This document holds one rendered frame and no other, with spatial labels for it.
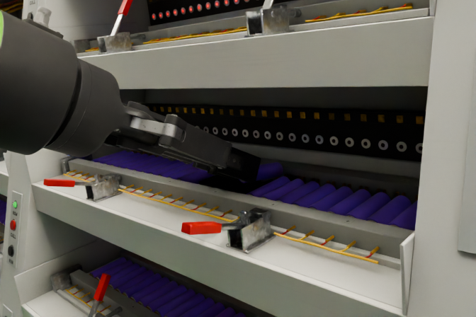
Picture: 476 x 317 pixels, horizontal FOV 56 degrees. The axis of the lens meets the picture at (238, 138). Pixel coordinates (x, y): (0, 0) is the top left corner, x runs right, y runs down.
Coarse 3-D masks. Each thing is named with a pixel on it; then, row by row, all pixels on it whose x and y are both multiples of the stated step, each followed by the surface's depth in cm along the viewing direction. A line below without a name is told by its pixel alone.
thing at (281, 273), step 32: (32, 160) 70; (64, 160) 72; (288, 160) 57; (320, 160) 54; (352, 160) 51; (384, 160) 48; (64, 192) 63; (96, 224) 57; (128, 224) 51; (160, 224) 48; (160, 256) 48; (192, 256) 44; (224, 256) 40; (256, 256) 39; (288, 256) 38; (320, 256) 37; (224, 288) 41; (256, 288) 38; (288, 288) 35; (320, 288) 33; (352, 288) 32; (384, 288) 32
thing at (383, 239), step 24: (72, 168) 71; (96, 168) 66; (120, 168) 63; (144, 192) 56; (168, 192) 54; (192, 192) 51; (216, 192) 49; (216, 216) 46; (288, 216) 41; (312, 216) 40; (336, 216) 39; (336, 240) 38; (360, 240) 36; (384, 240) 35
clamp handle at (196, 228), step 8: (240, 216) 40; (184, 224) 36; (192, 224) 35; (200, 224) 36; (208, 224) 37; (216, 224) 37; (224, 224) 39; (232, 224) 39; (240, 224) 40; (184, 232) 36; (192, 232) 35; (200, 232) 36; (208, 232) 37; (216, 232) 37
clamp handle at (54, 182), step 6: (48, 180) 54; (54, 180) 54; (60, 180) 55; (66, 180) 55; (72, 180) 56; (96, 180) 59; (54, 186) 54; (60, 186) 55; (66, 186) 55; (72, 186) 56
